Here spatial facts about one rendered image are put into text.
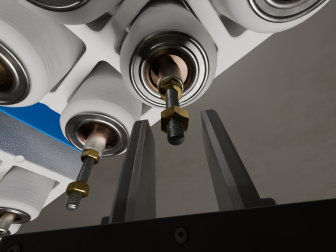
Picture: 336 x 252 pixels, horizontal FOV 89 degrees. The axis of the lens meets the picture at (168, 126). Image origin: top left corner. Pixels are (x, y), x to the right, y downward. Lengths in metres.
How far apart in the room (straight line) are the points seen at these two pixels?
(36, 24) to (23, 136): 0.30
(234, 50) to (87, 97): 0.19
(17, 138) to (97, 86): 0.29
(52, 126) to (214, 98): 0.41
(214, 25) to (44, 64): 0.19
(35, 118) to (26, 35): 0.29
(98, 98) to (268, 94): 0.46
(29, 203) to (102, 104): 0.31
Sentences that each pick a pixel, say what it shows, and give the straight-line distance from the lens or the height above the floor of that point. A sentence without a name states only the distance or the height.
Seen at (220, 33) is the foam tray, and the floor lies 0.18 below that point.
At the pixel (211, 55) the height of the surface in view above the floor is 0.25.
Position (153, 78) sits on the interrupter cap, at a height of 0.25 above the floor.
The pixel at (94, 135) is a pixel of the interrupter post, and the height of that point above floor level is 0.26.
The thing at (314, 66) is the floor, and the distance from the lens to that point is 0.58.
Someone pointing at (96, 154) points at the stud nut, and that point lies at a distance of 0.20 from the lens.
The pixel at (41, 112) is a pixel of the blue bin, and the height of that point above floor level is 0.08.
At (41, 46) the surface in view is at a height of 0.23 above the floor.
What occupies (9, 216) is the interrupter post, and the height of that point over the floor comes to 0.26.
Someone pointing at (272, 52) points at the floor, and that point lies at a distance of 0.50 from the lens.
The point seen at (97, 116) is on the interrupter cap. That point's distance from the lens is 0.20.
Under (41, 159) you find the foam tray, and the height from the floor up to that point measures 0.16.
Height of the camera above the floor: 0.41
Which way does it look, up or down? 49 degrees down
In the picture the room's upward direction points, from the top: 177 degrees clockwise
